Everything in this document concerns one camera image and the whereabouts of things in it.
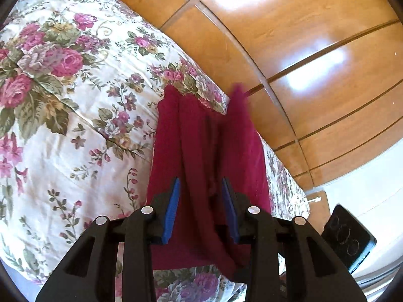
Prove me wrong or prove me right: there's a magenta long-sleeve shirt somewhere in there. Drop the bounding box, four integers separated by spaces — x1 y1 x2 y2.
147 85 271 279

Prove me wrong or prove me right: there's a floral bed cover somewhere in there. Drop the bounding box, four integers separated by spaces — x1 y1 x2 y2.
0 0 311 302

